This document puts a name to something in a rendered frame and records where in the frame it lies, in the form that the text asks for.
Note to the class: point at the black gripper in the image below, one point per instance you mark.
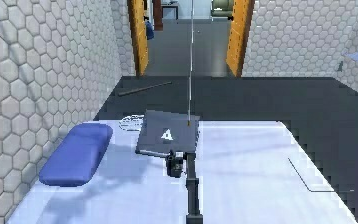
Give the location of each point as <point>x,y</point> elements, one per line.
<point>170,166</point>

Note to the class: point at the blue pillow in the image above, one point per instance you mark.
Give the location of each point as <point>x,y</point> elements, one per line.
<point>75,155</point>

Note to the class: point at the thin white pole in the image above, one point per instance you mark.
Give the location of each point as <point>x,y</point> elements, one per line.
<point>191,60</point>

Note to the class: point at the blue rounded object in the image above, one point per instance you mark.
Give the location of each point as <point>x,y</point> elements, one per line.
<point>149,30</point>

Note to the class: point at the brown wooden cabinet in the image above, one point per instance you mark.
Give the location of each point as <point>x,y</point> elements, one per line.
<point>157,15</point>

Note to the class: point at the green sofa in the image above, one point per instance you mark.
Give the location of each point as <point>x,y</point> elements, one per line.
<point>222,7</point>

